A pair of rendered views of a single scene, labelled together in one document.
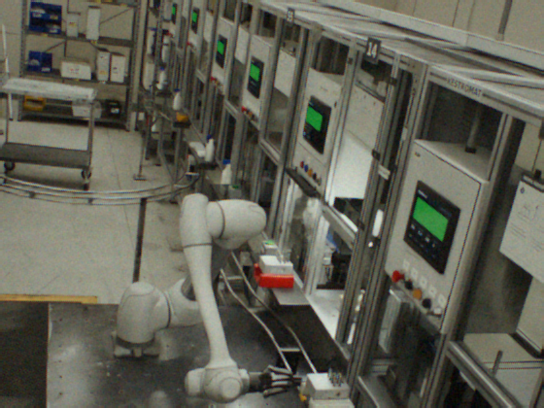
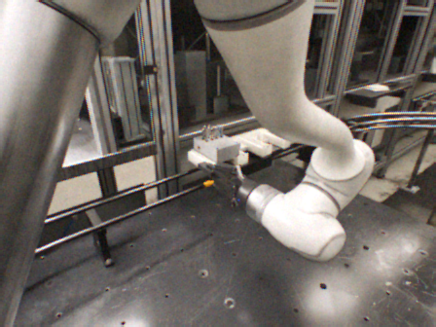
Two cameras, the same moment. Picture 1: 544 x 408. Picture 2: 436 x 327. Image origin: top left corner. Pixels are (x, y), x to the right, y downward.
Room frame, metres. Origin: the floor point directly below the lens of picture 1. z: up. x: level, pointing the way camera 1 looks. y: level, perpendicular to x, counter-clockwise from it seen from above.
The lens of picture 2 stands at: (2.35, 0.63, 1.26)
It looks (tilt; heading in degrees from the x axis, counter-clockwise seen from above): 28 degrees down; 254
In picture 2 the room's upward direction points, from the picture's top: straight up
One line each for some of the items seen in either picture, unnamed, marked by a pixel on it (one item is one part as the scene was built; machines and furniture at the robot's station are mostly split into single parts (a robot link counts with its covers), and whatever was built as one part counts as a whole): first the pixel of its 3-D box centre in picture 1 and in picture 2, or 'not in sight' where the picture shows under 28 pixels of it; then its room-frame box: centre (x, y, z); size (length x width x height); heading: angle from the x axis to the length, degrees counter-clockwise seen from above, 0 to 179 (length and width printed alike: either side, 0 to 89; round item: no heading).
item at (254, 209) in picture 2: (238, 382); (265, 204); (2.09, 0.15, 0.88); 0.09 x 0.06 x 0.09; 22
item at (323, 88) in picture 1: (339, 131); not in sight; (3.08, -0.04, 1.60); 0.42 x 0.29 x 0.46; 22
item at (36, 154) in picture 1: (47, 132); not in sight; (6.12, 2.51, 0.47); 0.84 x 0.53 x 0.94; 106
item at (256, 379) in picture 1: (258, 382); (243, 191); (2.12, 0.08, 0.88); 0.09 x 0.07 x 0.08; 112
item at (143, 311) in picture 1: (140, 309); not in sight; (2.53, 0.62, 0.85); 0.18 x 0.16 x 0.22; 127
